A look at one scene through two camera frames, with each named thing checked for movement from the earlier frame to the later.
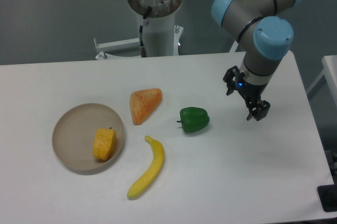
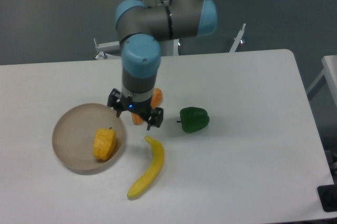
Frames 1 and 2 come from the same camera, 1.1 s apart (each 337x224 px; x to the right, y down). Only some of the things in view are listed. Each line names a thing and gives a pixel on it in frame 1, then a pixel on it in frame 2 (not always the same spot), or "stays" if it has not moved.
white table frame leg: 234,47 stays
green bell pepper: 193,119 stays
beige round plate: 73,134 stays
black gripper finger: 258,110 to 156,118
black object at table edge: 327,195 stays
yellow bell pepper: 104,142 stays
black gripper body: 250,92 to 143,109
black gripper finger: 230,78 to 115,101
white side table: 329,69 stays
